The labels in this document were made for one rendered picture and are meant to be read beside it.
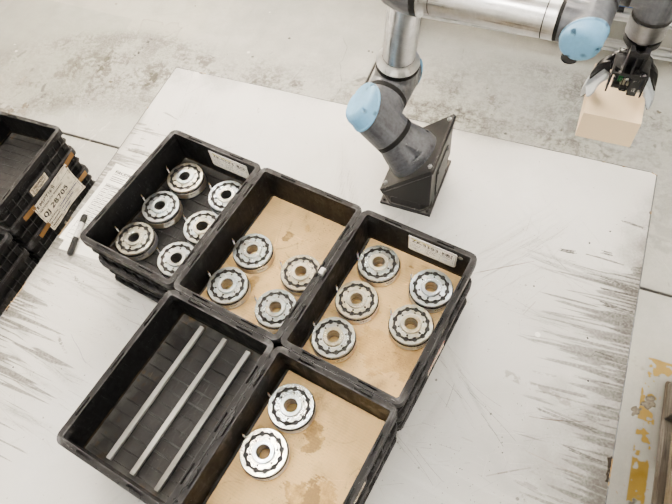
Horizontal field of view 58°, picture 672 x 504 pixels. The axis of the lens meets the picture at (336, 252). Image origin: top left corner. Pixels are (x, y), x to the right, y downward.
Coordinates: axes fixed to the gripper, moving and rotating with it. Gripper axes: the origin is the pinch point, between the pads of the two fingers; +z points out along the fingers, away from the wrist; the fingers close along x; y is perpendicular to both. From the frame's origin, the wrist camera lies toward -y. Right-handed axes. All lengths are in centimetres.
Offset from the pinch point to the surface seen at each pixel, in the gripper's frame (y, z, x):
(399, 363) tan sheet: 66, 26, -29
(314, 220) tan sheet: 36, 27, -62
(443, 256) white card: 39, 21, -27
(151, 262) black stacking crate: 61, 27, -98
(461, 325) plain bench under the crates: 47, 39, -19
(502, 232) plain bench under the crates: 16.0, 39.6, -15.6
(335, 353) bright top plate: 70, 24, -43
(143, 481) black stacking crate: 109, 26, -72
